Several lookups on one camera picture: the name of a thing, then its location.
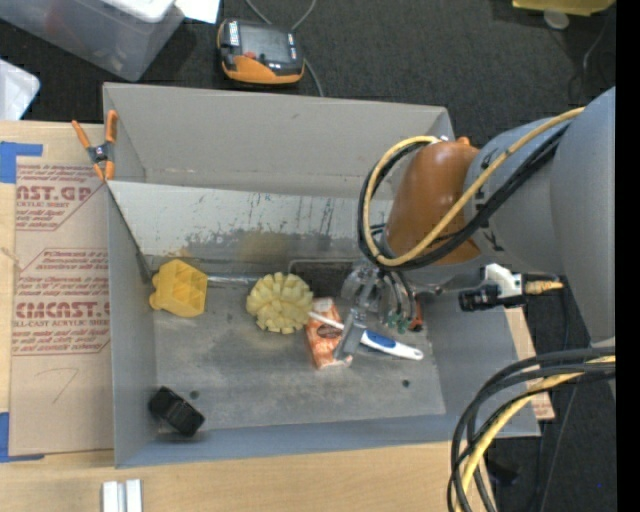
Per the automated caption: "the yellow plastic toy block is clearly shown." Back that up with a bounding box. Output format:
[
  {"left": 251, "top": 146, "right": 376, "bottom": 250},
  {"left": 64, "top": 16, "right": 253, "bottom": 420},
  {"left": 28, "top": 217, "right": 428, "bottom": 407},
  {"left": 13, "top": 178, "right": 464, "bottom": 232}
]
[{"left": 148, "top": 258, "right": 209, "bottom": 319}]

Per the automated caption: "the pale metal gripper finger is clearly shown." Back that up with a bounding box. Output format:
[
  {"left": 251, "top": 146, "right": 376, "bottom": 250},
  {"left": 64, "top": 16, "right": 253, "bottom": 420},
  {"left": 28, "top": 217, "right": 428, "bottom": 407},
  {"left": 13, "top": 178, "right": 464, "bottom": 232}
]
[{"left": 331, "top": 315, "right": 370, "bottom": 365}]

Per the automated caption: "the brown cardboard board, red print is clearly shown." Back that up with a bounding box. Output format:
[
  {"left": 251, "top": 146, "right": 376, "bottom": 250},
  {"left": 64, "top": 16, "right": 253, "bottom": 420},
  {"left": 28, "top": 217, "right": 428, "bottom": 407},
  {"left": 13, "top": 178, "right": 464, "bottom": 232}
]
[{"left": 0, "top": 119, "right": 117, "bottom": 459}]

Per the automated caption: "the yellow spiky sponge ball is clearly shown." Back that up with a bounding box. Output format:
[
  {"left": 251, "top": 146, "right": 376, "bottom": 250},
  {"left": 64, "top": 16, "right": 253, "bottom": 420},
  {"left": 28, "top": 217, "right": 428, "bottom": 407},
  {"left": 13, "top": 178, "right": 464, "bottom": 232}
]
[{"left": 245, "top": 271, "right": 315, "bottom": 335}]

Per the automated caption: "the white and blue toothbrush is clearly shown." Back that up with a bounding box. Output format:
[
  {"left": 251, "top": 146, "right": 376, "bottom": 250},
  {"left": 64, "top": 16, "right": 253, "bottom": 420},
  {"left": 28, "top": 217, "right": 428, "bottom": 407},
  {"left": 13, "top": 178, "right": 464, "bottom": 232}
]
[{"left": 307, "top": 310, "right": 425, "bottom": 362}]

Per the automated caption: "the black rounded object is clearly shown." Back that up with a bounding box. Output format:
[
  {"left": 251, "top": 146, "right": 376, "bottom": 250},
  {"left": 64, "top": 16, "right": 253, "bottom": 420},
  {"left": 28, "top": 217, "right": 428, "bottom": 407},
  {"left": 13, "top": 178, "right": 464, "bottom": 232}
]
[{"left": 147, "top": 385, "right": 207, "bottom": 437}]

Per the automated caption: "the black cylinder on white bracket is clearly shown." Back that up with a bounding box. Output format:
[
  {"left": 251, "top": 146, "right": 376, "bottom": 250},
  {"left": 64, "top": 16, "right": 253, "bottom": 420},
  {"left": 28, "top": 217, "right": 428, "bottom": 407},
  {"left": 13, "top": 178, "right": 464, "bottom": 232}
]
[{"left": 458, "top": 262, "right": 527, "bottom": 313}]

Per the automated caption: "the orange packet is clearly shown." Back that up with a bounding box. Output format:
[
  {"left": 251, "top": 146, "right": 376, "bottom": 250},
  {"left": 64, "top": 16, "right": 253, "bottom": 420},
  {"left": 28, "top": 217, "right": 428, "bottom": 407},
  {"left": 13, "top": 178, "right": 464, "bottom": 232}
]
[{"left": 304, "top": 296, "right": 354, "bottom": 371}]

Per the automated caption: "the grey metal bin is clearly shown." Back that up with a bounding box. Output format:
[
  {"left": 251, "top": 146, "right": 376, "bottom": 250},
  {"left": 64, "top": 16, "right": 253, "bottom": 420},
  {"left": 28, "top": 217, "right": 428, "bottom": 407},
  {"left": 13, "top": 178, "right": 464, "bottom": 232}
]
[{"left": 101, "top": 82, "right": 544, "bottom": 469}]

